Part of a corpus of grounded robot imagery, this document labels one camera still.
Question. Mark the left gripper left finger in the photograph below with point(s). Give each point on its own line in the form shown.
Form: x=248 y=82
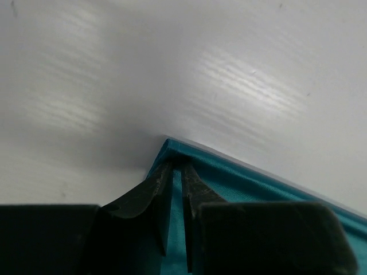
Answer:
x=151 y=201

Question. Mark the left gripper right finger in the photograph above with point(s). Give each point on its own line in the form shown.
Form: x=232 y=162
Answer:
x=194 y=192

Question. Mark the teal cloth napkin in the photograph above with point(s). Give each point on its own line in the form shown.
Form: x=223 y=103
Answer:
x=235 y=183

